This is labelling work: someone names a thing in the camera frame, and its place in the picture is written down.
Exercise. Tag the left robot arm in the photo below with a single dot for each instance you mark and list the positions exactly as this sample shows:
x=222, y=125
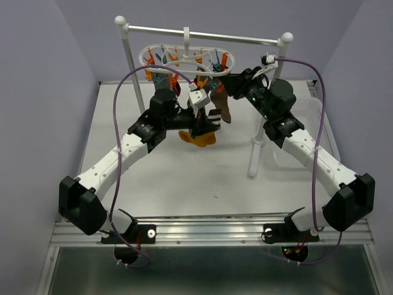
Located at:
x=80, y=197

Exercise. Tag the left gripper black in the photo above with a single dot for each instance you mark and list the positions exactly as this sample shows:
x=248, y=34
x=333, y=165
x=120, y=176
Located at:
x=199, y=124

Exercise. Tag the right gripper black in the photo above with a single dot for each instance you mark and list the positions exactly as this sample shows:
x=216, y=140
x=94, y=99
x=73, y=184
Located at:
x=236, y=83

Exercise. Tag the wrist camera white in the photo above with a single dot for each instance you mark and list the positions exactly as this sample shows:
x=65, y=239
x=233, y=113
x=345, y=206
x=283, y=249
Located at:
x=269, y=62
x=198, y=98

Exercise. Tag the teal clothespin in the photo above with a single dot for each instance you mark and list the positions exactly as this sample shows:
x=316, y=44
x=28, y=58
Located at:
x=216, y=67

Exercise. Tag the aluminium rail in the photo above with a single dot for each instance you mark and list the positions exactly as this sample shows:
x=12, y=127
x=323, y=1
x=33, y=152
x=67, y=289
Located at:
x=180, y=232

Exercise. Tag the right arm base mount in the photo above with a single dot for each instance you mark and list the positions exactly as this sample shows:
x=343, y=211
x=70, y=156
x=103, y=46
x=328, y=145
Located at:
x=283, y=233

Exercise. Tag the white clothes rack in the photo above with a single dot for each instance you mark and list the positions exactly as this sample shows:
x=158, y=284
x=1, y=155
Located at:
x=282, y=43

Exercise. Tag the yellow sock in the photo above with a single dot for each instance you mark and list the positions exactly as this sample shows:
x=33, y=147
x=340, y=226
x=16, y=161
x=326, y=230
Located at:
x=205, y=127
x=186, y=136

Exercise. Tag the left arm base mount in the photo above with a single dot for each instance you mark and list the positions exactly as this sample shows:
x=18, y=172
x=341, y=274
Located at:
x=135, y=233

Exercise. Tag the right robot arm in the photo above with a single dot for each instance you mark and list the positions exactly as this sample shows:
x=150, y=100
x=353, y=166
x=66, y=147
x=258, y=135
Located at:
x=351, y=194

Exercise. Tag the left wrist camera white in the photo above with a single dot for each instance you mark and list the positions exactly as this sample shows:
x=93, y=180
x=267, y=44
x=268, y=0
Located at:
x=198, y=98

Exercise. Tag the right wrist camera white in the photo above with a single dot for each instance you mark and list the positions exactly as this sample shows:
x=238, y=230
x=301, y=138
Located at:
x=269, y=62

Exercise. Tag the beige striped sock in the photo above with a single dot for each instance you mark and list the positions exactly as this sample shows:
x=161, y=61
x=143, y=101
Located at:
x=220, y=101

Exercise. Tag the white round clip hanger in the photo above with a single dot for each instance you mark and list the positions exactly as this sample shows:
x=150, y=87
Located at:
x=177, y=59

